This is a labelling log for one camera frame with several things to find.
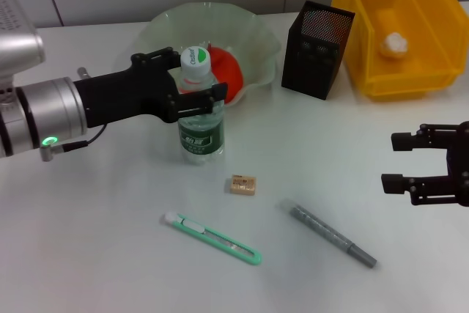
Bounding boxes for red-orange fruit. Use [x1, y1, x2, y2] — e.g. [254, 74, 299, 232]
[204, 43, 245, 105]

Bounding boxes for beige eraser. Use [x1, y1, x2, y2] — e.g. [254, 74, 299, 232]
[226, 175, 257, 196]

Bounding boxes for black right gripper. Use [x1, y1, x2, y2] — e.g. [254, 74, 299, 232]
[380, 121, 469, 207]

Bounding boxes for green utility knife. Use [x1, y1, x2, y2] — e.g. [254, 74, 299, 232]
[160, 210, 263, 266]

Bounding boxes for grey marker pen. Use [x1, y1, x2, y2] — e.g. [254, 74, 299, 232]
[278, 198, 378, 269]

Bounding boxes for clear green-label water bottle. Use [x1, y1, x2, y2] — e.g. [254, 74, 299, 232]
[177, 45, 226, 166]

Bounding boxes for green glass fruit plate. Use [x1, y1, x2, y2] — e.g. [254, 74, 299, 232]
[137, 2, 283, 108]

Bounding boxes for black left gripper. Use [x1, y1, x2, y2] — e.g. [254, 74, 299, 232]
[72, 46, 229, 130]

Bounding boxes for white paper ball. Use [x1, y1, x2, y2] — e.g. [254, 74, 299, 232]
[379, 32, 410, 59]

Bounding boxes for yellow plastic bin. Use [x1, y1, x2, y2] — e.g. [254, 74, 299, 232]
[331, 0, 469, 102]

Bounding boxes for left wrist cable with plugs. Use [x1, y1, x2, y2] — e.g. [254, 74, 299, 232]
[39, 66, 110, 163]

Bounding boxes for black mesh pen holder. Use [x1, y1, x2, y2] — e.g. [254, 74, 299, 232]
[281, 0, 356, 100]

